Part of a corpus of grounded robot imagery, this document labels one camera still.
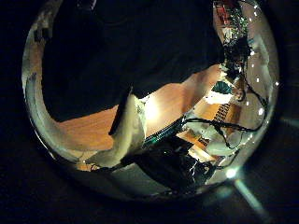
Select black piece of clothing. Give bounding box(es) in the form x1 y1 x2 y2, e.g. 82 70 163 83
41 0 226 123

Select black control box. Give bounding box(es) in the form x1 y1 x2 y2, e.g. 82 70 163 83
142 115 189 148

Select green circuit board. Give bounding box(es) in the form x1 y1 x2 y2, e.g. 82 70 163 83
214 0 250 45

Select white and teal chair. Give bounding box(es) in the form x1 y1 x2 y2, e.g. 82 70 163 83
205 80 234 105

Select striped floor rug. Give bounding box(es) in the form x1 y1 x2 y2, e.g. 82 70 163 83
195 103 233 148

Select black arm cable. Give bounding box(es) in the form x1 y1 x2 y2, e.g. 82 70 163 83
183 74 269 134

